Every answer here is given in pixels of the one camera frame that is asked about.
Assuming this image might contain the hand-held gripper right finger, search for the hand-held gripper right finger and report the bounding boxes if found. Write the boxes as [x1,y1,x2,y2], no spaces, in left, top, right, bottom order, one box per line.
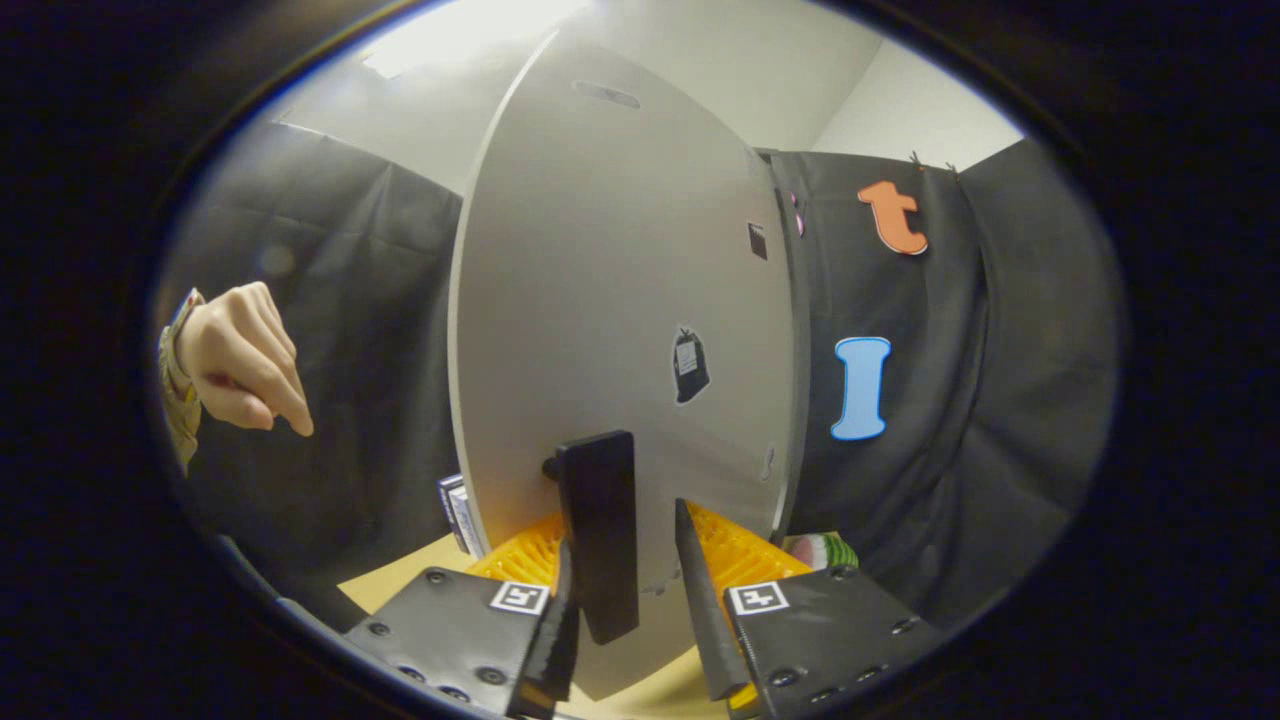
[673,498,946,720]

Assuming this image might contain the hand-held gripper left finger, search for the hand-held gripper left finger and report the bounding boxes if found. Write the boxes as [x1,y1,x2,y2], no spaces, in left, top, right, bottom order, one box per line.
[340,512,583,720]

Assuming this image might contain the grey shoe cabinet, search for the grey shoe cabinet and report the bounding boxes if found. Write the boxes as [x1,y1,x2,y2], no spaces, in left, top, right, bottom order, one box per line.
[755,148,813,546]

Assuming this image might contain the white shoe cabinet door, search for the white shoe cabinet door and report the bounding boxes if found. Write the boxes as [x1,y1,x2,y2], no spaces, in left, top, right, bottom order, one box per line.
[447,30,809,701]

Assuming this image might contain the green striped watermelon toy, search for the green striped watermelon toy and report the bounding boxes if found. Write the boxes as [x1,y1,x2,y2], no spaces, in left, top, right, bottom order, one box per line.
[782,532,861,573]

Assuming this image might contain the grey cover book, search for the grey cover book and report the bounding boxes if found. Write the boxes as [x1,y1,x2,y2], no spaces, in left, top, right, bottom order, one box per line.
[450,485,488,559]

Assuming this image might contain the blue cover book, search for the blue cover book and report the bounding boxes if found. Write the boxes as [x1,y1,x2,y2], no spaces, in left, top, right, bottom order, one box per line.
[437,475,466,551]

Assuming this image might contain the black backdrop cloth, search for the black backdrop cloth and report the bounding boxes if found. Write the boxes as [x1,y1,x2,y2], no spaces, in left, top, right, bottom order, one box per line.
[155,120,1121,631]

